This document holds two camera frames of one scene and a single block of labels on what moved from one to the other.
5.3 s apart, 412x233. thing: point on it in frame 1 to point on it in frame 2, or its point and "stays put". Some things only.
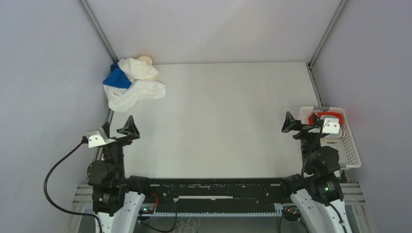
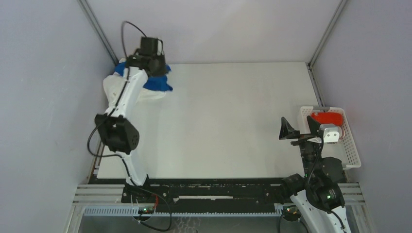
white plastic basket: x=348 y=155 stays put
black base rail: x=196 y=196 stays put
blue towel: x=117 y=77 to x=159 y=82
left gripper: x=131 y=130 to x=163 y=71
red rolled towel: x=318 y=115 stays put
